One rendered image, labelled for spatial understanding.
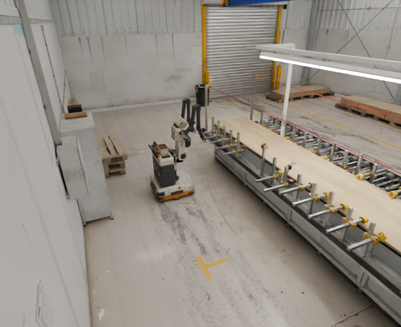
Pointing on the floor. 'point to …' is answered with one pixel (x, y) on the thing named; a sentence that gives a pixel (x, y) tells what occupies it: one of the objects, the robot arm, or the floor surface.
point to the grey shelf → (87, 148)
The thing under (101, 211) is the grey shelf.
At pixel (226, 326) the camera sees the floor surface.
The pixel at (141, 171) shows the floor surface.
